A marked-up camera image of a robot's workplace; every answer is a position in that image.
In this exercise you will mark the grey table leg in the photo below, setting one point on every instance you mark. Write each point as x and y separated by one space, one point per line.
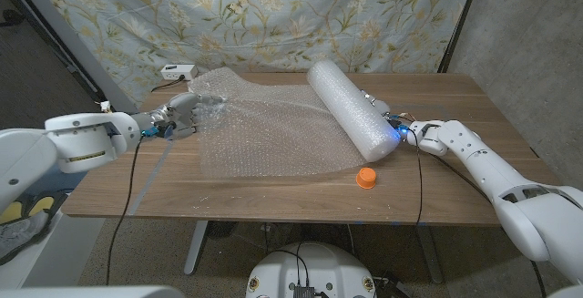
430 252

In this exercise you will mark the black backdrop stand pole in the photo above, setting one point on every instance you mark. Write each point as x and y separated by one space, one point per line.
457 20

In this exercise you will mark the orange plastic cup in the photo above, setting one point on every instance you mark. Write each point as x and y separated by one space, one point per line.
366 178

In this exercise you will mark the white table leg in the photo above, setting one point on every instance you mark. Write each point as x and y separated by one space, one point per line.
196 248

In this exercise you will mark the clear bubble wrap roll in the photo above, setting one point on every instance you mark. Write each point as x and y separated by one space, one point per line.
291 125

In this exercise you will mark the white power outlet box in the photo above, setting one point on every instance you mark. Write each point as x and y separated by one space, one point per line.
178 72

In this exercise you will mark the blue plastic storage case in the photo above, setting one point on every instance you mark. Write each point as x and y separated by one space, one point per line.
59 181

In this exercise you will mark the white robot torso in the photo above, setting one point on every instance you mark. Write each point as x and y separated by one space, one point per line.
312 266

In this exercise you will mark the grey sneaker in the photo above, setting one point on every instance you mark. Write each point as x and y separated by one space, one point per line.
18 234

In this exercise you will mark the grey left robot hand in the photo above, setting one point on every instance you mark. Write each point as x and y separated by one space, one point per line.
175 118

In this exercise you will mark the black and yellow shoe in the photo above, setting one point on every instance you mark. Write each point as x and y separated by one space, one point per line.
27 204

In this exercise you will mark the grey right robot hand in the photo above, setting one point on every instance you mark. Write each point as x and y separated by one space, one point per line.
385 111

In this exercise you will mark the floral butterfly backdrop cloth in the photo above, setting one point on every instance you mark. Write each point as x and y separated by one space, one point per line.
205 20

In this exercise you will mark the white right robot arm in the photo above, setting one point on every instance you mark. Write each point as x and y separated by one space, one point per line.
501 188

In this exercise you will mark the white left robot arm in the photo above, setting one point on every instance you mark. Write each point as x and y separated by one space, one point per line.
59 152

